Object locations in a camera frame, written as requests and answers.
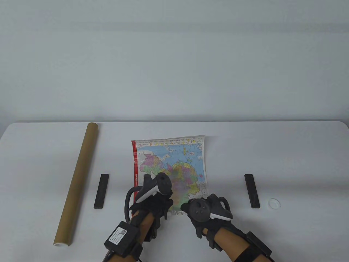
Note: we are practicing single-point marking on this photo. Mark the black sensor box white label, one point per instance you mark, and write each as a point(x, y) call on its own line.
point(121, 238)

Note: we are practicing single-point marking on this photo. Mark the black paperweight bar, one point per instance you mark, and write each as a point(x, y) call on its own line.
point(252, 191)
point(101, 191)

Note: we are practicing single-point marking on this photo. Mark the black and white controller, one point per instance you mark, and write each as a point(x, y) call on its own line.
point(200, 210)
point(163, 184)

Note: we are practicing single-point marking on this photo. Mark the white round tube cap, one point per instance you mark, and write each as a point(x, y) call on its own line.
point(274, 203)

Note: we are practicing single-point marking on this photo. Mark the person's left forearm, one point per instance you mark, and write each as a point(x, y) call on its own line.
point(144, 226)

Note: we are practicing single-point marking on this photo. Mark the colourful paper map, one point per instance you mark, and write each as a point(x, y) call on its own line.
point(169, 155)

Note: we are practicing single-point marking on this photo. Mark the plain black sensor box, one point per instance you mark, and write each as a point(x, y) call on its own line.
point(259, 243)

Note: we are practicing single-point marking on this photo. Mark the person's left hand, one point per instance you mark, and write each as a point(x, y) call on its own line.
point(158, 203)

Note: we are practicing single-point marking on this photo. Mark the person's right forearm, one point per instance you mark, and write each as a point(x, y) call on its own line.
point(231, 243)

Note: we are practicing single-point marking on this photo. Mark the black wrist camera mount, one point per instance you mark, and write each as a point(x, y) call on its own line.
point(214, 241)

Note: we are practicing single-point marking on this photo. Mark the person's right hand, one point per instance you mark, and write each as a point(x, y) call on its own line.
point(197, 228)

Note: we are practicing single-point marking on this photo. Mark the brown cardboard mailing tube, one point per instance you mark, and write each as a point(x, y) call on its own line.
point(77, 180)

